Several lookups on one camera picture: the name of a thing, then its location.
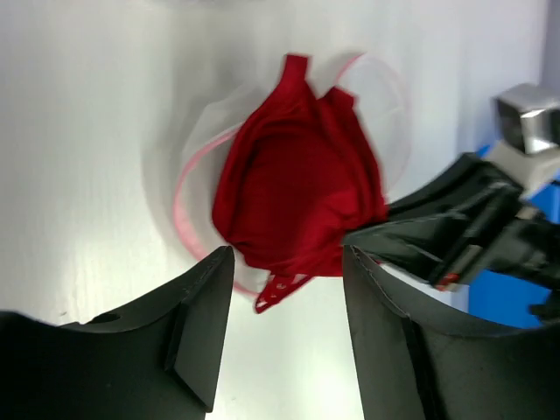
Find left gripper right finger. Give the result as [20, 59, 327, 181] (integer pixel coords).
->
[343, 247, 559, 419]

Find red bra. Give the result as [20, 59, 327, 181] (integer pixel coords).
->
[212, 54, 387, 312]

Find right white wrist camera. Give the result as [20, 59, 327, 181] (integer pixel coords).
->
[484, 83, 559, 199]

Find blue plastic bin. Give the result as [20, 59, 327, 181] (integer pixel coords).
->
[467, 143, 560, 329]

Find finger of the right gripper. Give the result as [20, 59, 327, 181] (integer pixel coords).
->
[388, 153, 521, 219]
[343, 216, 473, 284]

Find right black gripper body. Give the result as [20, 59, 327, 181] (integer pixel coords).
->
[428, 189, 559, 291]

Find pink trimmed mesh laundry bag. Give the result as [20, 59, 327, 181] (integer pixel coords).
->
[145, 50, 411, 280]

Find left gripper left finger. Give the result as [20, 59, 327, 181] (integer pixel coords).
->
[1, 246, 235, 420]

